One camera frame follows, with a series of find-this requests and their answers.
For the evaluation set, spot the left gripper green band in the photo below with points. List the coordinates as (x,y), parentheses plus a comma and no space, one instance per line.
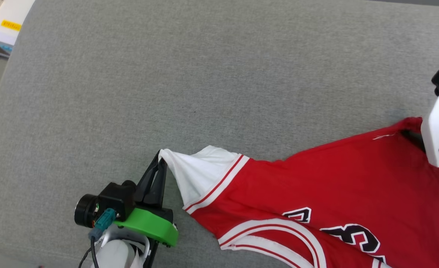
(150,225)

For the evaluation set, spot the red and white basketball jersey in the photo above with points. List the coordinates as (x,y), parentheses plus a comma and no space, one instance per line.
(334,193)

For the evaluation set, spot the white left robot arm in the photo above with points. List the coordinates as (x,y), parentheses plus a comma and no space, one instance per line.
(117,249)

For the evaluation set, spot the grey fabric sofa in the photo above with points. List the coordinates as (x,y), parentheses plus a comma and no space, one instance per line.
(204,74)

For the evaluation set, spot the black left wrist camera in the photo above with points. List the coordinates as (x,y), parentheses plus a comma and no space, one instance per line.
(105,203)

